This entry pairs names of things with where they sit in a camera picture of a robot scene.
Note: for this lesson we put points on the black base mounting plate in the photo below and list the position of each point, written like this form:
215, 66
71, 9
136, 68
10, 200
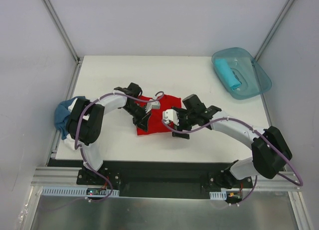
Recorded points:
142, 179

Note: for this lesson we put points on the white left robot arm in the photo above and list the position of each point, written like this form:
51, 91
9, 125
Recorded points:
85, 122

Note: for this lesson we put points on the corner aluminium post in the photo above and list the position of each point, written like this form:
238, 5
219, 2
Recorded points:
274, 28
60, 28

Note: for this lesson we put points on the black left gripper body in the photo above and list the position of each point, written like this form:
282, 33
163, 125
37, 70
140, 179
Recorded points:
140, 117

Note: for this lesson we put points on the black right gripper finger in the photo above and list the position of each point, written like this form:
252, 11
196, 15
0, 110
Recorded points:
178, 110
180, 135

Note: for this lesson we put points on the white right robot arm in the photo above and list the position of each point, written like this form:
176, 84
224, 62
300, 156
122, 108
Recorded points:
270, 152

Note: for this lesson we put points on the left slotted cable duct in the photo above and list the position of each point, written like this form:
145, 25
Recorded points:
79, 192

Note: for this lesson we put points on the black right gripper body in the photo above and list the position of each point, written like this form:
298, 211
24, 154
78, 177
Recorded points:
181, 119

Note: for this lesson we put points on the right corner aluminium post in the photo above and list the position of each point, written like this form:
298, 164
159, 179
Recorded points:
274, 28

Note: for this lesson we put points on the rolled teal t shirt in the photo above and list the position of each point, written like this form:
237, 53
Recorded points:
226, 73

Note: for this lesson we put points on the right slotted cable duct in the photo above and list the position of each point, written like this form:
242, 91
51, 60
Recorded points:
222, 195

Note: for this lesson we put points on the teal translucent plastic bin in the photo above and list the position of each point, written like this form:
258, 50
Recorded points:
254, 80

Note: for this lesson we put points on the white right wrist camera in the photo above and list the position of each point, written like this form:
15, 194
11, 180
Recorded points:
169, 116

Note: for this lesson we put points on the white t shirt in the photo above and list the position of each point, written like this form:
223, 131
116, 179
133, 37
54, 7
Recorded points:
69, 141

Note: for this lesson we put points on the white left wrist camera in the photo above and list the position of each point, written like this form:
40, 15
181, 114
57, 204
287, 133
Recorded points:
152, 106

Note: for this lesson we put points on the blue t shirt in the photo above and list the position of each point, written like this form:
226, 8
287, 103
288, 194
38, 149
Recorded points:
61, 116

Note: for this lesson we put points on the slotted cable duct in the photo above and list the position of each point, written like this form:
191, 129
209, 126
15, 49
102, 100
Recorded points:
79, 192
222, 195

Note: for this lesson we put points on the red t shirt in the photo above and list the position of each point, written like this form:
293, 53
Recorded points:
154, 124

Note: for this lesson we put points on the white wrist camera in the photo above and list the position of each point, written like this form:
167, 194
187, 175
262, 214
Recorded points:
169, 116
152, 106

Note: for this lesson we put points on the aluminium rail profile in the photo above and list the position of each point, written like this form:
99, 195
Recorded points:
55, 176

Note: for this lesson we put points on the left corner aluminium post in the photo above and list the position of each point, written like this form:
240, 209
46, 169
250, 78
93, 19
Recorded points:
60, 28

